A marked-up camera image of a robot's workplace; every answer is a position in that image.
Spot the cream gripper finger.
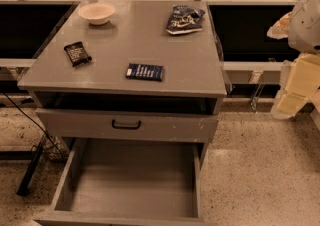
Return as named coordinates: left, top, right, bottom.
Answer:
left=267, top=13, right=291, bottom=39
left=271, top=53, right=320, bottom=119

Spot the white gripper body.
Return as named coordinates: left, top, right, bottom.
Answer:
left=288, top=2, right=320, bottom=54

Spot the blue rxbar blueberry bar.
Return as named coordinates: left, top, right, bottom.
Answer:
left=126, top=63, right=164, bottom=82

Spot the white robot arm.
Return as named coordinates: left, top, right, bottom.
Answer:
left=267, top=0, right=320, bottom=119

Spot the grey drawer cabinet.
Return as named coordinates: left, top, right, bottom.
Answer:
left=17, top=0, right=228, bottom=168

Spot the grey open lower drawer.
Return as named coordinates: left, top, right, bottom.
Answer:
left=34, top=139, right=207, bottom=226

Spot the blue chip bag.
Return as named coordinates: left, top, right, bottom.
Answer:
left=166, top=5, right=205, bottom=35

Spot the white bowl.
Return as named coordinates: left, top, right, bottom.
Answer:
left=78, top=3, right=116, bottom=25

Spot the black snack bar wrapper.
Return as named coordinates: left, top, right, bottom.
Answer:
left=64, top=42, right=92, bottom=67

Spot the black power strip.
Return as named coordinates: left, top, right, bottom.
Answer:
left=16, top=142, right=43, bottom=196

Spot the grey upper drawer black handle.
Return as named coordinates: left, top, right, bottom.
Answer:
left=36, top=108, right=218, bottom=143

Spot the black cable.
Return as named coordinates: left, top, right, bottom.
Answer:
left=1, top=91, right=68, bottom=158

